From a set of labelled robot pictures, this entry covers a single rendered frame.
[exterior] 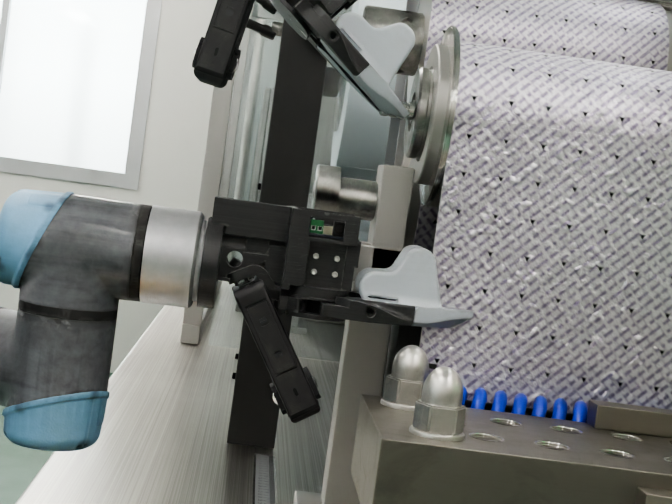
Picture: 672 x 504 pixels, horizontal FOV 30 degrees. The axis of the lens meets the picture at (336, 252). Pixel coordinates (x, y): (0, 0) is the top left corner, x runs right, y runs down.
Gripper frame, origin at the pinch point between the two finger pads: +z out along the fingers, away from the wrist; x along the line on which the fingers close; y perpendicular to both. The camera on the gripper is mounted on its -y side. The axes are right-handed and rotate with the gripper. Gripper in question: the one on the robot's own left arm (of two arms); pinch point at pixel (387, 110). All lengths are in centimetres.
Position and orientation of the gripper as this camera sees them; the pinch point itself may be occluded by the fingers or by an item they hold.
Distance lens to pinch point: 101.5
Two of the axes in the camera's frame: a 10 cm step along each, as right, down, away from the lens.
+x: -0.6, -0.6, 10.0
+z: 6.7, 7.4, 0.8
